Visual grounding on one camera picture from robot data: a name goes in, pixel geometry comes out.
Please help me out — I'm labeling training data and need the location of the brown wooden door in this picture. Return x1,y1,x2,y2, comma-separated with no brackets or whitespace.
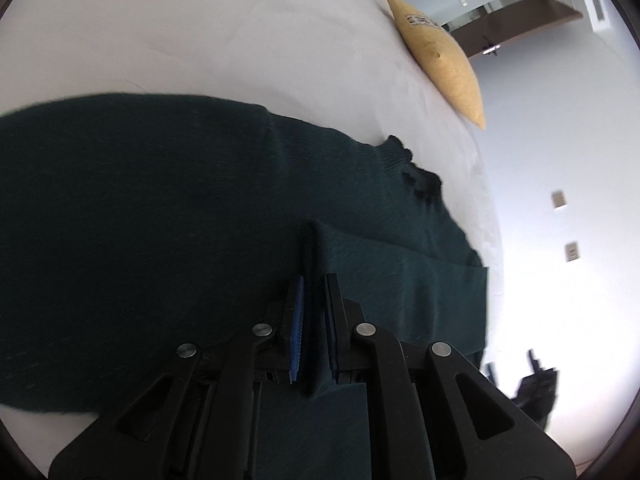
377,0,586,63

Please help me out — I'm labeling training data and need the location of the upper wall socket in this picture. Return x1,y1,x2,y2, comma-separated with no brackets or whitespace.
551,190,567,209

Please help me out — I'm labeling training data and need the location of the lower wall socket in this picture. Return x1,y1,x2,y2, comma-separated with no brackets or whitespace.
565,242,580,262

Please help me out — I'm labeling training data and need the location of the yellow pillow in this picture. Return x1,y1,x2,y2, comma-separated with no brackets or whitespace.
386,0,486,129

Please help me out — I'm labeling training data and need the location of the dark green knit sweater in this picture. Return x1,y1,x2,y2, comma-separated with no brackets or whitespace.
1,94,487,474

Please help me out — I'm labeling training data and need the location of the wall socket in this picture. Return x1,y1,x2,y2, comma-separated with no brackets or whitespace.
565,242,580,262
551,190,567,209

